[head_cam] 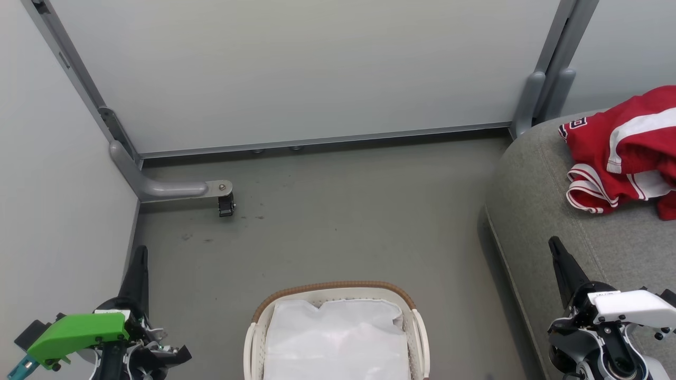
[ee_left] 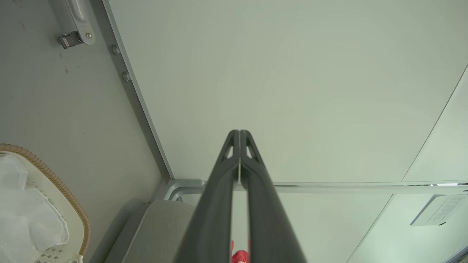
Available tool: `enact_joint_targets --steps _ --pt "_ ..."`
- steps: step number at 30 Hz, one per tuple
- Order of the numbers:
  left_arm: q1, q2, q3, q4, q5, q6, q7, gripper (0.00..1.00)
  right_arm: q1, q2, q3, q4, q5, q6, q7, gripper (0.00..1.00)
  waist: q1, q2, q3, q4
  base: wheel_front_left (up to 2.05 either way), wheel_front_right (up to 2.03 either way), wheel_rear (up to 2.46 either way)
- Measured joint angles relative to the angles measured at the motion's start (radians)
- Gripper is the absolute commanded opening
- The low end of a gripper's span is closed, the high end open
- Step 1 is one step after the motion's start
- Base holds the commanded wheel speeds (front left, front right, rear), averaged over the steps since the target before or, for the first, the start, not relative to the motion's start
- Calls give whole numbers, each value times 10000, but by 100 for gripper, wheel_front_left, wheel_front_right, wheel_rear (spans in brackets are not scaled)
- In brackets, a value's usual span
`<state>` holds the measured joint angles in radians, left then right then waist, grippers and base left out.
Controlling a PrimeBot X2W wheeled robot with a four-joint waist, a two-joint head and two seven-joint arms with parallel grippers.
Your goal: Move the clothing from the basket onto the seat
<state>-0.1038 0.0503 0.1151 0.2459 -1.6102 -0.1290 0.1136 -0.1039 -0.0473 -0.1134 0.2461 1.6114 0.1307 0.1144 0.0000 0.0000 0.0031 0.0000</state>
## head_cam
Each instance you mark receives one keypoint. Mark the grey partition base rail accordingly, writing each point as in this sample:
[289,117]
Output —
[317,141]

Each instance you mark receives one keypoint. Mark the red basketball jersey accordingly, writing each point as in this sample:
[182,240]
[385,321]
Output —
[628,148]

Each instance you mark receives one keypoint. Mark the grey fabric sofa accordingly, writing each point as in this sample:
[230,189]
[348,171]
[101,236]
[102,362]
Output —
[533,211]

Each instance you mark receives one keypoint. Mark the grey metal partition foot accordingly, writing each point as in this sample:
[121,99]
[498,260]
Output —
[158,187]

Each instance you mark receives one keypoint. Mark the white basket with brown rim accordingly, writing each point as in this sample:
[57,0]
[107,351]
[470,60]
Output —
[253,343]

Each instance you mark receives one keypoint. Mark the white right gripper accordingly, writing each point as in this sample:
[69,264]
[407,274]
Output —
[631,307]

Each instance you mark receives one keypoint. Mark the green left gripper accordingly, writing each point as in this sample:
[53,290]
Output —
[79,330]

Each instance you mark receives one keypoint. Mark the grey partition post beside sofa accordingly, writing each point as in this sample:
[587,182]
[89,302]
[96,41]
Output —
[549,68]

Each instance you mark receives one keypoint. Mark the black caster wheel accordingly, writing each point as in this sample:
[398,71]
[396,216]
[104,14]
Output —
[226,206]

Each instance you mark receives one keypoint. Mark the grey-white left robot arm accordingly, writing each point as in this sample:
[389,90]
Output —
[113,364]

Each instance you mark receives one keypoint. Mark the grey-white right robot arm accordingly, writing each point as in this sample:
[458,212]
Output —
[607,351]

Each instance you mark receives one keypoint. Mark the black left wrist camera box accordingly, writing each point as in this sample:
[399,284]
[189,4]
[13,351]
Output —
[33,331]

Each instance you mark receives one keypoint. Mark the grey slanted partition post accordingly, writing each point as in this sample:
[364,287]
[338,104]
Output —
[79,79]

